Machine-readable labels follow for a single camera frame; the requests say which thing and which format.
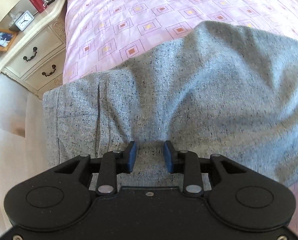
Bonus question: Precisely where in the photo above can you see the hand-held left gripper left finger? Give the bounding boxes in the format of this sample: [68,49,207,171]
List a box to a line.
[53,141,137,196]

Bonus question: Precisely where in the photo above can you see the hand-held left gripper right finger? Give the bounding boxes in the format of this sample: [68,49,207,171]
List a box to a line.
[163,140,248,197]

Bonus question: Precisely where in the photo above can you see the grey speckled pants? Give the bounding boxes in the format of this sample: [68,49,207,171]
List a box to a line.
[42,20,298,191]

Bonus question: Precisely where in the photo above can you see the pink patterned bed sheet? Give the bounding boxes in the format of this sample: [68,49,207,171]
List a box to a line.
[62,0,298,233]

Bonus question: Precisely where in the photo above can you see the cream nightstand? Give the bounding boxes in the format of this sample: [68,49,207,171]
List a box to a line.
[0,0,67,98]

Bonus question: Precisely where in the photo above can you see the white alarm clock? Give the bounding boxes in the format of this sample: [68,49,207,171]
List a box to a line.
[15,10,34,32]

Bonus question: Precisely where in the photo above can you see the red thermos bottle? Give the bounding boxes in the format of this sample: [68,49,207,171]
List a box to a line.
[25,0,47,14]

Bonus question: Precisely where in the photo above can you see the dark metal drawer handle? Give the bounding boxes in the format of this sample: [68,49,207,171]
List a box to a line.
[41,65,57,77]
[23,47,38,62]

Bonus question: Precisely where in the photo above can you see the wooden picture frame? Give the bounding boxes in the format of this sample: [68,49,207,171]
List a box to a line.
[0,28,18,53]

